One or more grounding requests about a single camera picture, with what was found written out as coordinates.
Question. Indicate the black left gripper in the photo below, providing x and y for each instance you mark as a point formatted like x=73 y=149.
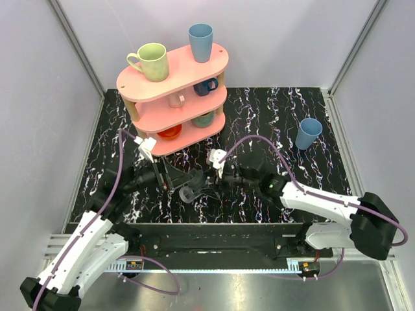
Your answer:
x=165 y=177

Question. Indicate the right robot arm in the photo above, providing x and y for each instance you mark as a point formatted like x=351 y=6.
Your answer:
x=364 y=223

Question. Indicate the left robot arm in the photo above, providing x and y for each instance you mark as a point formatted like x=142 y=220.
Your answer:
x=102 y=217

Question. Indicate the orange bowl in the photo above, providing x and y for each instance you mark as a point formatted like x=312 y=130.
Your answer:
x=171 y=133

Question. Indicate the teal speckled cup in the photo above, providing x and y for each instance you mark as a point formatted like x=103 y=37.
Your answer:
x=204 y=120

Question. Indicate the pink three-tier shelf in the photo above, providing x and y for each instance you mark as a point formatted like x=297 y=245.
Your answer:
x=185 y=108

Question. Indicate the pink mug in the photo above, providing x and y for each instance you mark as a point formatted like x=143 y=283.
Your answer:
x=176 y=100

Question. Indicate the blue tumbler on table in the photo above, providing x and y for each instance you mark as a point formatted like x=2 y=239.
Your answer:
x=308 y=131

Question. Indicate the dark blue mug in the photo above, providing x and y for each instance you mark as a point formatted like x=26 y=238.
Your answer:
x=204 y=88

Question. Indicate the green mug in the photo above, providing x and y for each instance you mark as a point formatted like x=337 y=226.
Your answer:
x=150 y=60

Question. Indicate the blue tumbler on shelf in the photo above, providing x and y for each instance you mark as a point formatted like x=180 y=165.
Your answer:
x=201 y=41

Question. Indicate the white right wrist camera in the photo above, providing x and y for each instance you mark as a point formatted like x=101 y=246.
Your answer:
x=215 y=158

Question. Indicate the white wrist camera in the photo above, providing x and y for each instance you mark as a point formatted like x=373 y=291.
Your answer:
x=145 y=147
x=215 y=158

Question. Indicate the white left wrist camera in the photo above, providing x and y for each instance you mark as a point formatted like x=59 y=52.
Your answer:
x=145 y=147

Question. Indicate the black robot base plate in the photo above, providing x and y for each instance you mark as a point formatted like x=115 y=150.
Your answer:
x=271 y=240

